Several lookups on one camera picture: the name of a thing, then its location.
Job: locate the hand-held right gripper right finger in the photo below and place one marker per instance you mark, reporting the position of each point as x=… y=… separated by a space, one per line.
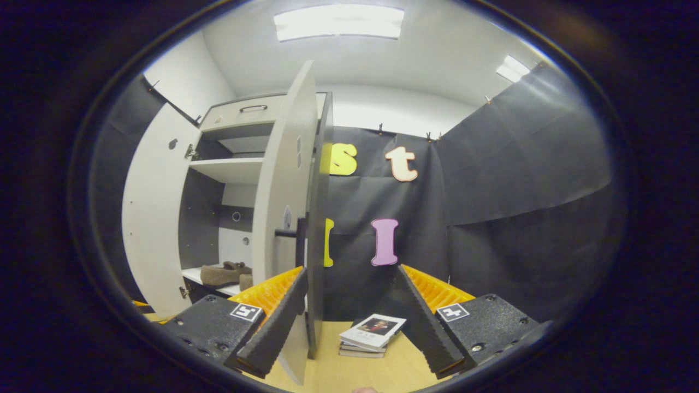
x=428 y=327

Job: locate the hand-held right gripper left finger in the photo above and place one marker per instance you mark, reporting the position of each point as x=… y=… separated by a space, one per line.
x=270 y=330

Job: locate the brown suede shoe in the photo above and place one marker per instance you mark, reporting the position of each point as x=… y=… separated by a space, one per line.
x=247 y=281
x=218 y=275

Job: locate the white shoe cabinet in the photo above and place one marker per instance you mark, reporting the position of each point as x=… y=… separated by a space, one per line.
x=229 y=169

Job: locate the white shoe cabinet door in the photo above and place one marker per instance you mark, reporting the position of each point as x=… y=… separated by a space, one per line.
x=155 y=207
x=284 y=164

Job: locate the white cabinet drawer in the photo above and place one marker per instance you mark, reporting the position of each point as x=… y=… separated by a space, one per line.
x=229 y=115

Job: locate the white picture cover book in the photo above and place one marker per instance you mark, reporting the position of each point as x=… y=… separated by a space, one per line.
x=379 y=329

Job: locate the black backdrop cloth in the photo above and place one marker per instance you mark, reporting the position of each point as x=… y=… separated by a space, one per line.
x=519 y=245

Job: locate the small ceiling light panel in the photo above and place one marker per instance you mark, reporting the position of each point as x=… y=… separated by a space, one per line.
x=512 y=68

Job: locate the large ceiling light panel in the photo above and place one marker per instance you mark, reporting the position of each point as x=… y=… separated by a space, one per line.
x=338 y=22

